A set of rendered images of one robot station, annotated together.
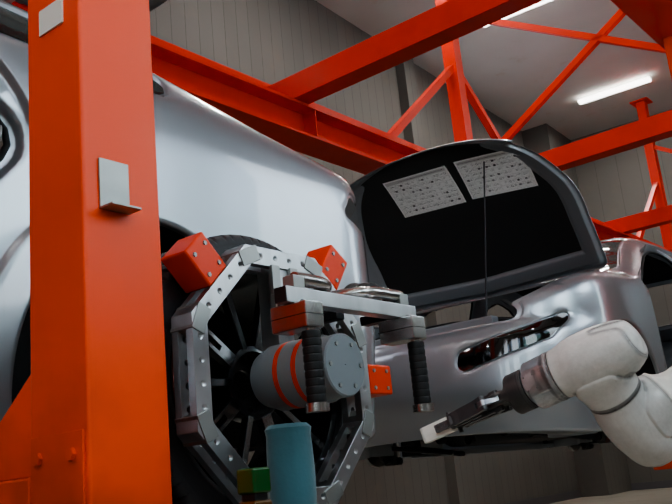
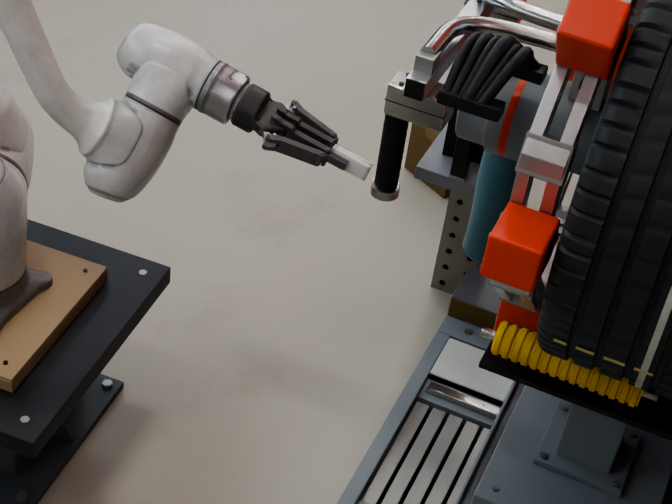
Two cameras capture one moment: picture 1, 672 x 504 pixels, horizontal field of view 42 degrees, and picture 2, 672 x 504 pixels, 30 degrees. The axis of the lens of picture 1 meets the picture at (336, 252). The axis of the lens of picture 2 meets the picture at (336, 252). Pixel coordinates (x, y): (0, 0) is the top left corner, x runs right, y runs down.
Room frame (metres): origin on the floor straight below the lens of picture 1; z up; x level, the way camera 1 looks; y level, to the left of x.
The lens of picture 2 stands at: (3.28, -0.71, 1.87)
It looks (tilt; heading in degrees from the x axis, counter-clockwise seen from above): 39 degrees down; 161
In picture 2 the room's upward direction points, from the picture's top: 8 degrees clockwise
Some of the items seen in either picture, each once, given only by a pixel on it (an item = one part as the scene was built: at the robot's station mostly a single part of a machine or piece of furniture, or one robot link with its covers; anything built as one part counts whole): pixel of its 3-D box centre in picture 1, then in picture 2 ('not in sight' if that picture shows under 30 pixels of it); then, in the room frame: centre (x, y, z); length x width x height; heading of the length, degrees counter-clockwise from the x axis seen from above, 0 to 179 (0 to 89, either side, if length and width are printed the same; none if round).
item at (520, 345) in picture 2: not in sight; (568, 363); (2.01, 0.15, 0.51); 0.29 x 0.06 x 0.06; 52
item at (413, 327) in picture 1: (402, 330); (420, 99); (1.86, -0.12, 0.93); 0.09 x 0.05 x 0.05; 52
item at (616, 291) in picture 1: (582, 336); not in sight; (6.47, -1.75, 1.49); 4.95 x 1.86 x 1.59; 142
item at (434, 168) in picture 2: not in sight; (488, 133); (1.27, 0.29, 0.44); 0.43 x 0.17 x 0.03; 142
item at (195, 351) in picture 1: (281, 377); (577, 132); (1.86, 0.14, 0.85); 0.54 x 0.07 x 0.54; 142
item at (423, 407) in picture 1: (419, 374); (391, 150); (1.85, -0.15, 0.83); 0.04 x 0.04 x 0.16
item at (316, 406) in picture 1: (314, 368); not in sight; (1.58, 0.06, 0.83); 0.04 x 0.04 x 0.16
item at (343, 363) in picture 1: (306, 372); (532, 118); (1.81, 0.08, 0.85); 0.21 x 0.14 x 0.14; 52
